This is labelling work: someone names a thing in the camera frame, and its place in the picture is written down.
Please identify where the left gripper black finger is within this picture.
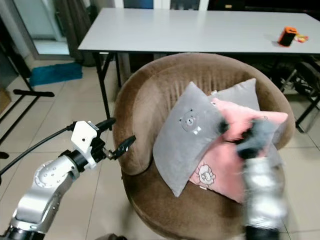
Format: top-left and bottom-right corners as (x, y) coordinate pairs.
(112, 134), (137, 161)
(95, 117), (118, 132)

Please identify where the pink pillow with sheep print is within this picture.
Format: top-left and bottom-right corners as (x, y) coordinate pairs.
(189, 97), (289, 204)

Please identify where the plain grey pillow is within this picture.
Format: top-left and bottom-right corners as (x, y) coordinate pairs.
(210, 78), (261, 112)

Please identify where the brown round sofa chair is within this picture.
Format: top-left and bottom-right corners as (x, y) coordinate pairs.
(113, 52), (297, 240)

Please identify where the grey pillow with bear print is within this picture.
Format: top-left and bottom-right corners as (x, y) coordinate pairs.
(152, 81), (229, 197)

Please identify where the blue floor mat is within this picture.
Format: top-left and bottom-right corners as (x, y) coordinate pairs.
(29, 62), (84, 87)

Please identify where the black metal floor stand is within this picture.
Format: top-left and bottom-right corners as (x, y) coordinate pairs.
(0, 42), (56, 146)

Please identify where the brown cardboard box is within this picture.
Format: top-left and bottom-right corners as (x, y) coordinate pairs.
(0, 88), (12, 114)

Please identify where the dark curtain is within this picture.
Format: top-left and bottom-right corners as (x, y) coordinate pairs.
(55, 0), (97, 64)

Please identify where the orange and black device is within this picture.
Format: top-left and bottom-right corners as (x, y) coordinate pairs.
(278, 26), (299, 48)

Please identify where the glass door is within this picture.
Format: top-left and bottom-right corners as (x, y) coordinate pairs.
(12, 0), (69, 56)

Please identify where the small yellow red item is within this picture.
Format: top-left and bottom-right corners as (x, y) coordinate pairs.
(296, 33), (310, 44)

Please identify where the white table with black legs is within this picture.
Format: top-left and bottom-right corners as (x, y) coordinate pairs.
(78, 7), (320, 134)

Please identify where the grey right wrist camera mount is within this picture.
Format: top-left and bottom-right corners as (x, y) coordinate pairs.
(250, 118), (282, 151)

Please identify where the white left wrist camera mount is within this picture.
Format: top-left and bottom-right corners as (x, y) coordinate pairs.
(71, 120), (100, 157)

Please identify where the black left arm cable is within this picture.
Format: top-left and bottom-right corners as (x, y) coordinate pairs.
(0, 125), (77, 177)

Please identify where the black folded metal frame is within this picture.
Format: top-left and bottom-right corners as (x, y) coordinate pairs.
(262, 54), (320, 101)

